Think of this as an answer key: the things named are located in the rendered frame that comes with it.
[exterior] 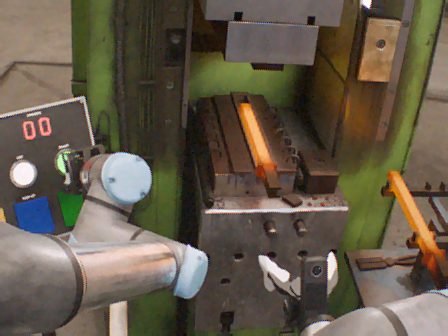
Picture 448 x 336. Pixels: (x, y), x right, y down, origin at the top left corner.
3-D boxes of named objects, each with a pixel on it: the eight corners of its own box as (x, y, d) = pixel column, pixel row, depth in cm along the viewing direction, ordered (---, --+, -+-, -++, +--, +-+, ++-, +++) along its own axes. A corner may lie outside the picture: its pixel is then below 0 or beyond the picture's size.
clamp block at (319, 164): (335, 194, 143) (340, 173, 140) (305, 194, 142) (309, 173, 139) (323, 168, 153) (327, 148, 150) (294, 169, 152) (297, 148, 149)
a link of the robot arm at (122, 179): (97, 196, 80) (119, 143, 82) (77, 192, 90) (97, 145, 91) (142, 216, 84) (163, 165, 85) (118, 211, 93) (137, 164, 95)
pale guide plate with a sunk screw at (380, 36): (388, 82, 141) (401, 22, 132) (358, 80, 139) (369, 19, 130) (385, 79, 143) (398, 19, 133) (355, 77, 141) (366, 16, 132)
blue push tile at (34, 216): (55, 230, 113) (47, 196, 112) (23, 240, 109) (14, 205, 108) (53, 229, 114) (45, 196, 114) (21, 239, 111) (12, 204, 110)
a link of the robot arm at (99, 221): (111, 283, 79) (138, 214, 81) (52, 256, 82) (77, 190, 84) (132, 288, 86) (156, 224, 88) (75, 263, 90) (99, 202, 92)
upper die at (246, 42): (313, 65, 122) (319, 26, 117) (224, 62, 119) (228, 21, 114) (273, 10, 157) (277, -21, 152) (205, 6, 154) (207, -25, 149)
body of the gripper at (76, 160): (94, 145, 108) (114, 142, 97) (104, 187, 109) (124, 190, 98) (58, 153, 104) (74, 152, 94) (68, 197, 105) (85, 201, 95)
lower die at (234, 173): (291, 195, 142) (296, 167, 137) (213, 196, 139) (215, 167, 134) (260, 116, 176) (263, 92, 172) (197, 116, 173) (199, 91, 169)
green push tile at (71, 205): (98, 218, 118) (90, 184, 117) (66, 228, 114) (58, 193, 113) (96, 217, 119) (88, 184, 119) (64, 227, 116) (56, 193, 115)
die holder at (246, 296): (318, 324, 163) (351, 207, 139) (193, 332, 157) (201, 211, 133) (280, 212, 209) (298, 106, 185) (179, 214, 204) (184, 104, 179)
